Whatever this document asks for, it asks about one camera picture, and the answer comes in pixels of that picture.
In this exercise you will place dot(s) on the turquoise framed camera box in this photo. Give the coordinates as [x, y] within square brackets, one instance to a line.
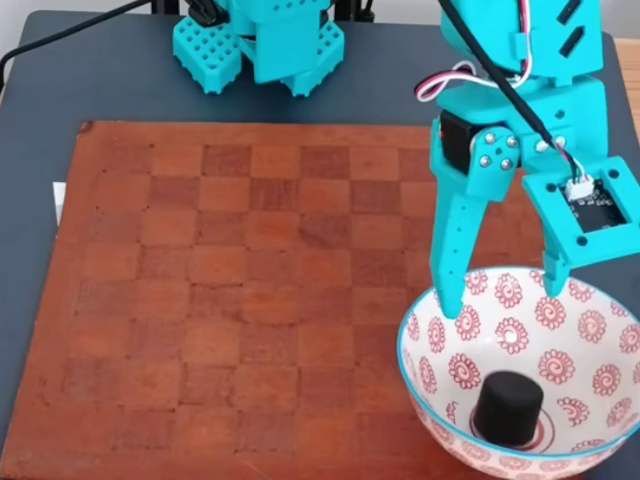
[590, 210]

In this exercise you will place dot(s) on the black table clamp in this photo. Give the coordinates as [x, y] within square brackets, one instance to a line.
[164, 5]
[355, 10]

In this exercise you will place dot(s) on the white bowl red flower print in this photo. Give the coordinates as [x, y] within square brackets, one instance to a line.
[530, 350]

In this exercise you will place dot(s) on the brown leather chessboard mat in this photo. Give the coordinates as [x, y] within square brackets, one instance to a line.
[250, 310]

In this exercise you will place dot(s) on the black cylinder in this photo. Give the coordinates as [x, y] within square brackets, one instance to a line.
[507, 405]

